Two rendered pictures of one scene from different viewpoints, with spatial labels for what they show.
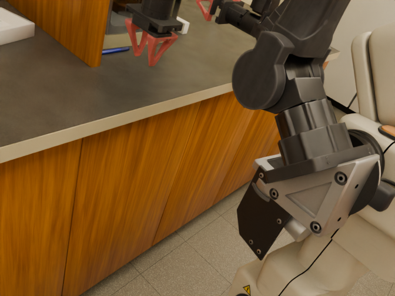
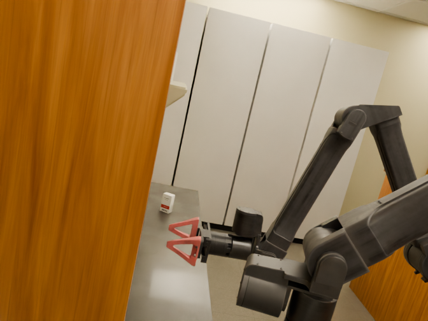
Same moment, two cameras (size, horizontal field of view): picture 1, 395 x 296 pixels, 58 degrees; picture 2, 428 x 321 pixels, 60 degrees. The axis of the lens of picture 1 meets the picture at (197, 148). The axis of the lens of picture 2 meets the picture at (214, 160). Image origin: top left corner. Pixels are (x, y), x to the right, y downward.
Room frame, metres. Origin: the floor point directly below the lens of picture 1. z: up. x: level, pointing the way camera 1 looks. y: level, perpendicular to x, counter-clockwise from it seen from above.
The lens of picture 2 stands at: (0.44, 0.57, 1.53)
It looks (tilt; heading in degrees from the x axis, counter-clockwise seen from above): 12 degrees down; 323
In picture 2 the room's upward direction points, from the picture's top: 13 degrees clockwise
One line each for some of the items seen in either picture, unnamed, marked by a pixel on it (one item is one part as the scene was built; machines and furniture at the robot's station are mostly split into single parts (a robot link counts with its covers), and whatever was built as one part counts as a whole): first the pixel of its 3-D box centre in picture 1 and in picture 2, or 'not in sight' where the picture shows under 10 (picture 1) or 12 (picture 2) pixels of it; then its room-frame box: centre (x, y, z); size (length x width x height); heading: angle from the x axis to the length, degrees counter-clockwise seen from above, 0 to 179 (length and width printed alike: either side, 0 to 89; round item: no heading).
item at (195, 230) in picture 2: not in sight; (186, 232); (1.15, 0.07, 1.15); 0.09 x 0.07 x 0.07; 60
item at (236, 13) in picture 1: (236, 15); (214, 243); (1.09, 0.03, 1.15); 0.10 x 0.07 x 0.07; 150
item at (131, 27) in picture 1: (146, 37); not in sight; (0.70, 0.18, 1.14); 0.07 x 0.07 x 0.09; 61
